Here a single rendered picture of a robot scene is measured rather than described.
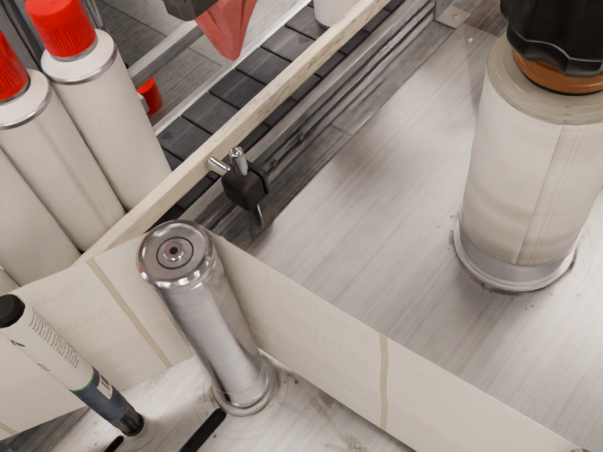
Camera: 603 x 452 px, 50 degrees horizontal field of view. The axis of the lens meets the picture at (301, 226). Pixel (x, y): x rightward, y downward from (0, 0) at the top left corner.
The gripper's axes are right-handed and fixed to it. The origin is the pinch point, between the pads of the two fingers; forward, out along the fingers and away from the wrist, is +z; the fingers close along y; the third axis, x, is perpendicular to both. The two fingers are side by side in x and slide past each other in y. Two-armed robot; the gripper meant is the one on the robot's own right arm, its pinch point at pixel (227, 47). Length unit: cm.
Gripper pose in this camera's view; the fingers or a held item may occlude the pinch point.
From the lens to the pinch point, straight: 47.7
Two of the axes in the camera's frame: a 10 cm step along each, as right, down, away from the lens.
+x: -7.7, -4.7, 4.4
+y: 6.3, -6.8, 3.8
